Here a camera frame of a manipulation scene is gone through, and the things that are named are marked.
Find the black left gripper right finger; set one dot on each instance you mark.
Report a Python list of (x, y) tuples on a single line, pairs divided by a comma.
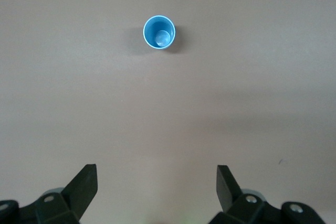
[(231, 190)]

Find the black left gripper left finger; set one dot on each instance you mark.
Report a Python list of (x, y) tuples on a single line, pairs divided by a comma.
[(78, 190)]

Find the blue plastic cup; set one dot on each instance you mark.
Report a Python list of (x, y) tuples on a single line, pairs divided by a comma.
[(155, 31)]

